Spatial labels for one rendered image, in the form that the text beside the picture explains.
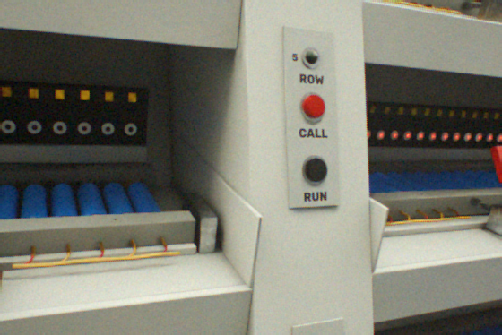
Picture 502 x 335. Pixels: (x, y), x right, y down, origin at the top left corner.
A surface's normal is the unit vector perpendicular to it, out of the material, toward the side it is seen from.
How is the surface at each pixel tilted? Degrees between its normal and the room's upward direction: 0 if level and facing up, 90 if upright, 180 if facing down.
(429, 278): 111
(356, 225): 90
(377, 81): 90
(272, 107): 90
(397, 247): 21
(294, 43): 90
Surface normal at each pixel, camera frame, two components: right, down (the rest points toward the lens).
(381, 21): 0.39, 0.32
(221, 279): 0.11, -0.95
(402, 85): 0.40, -0.04
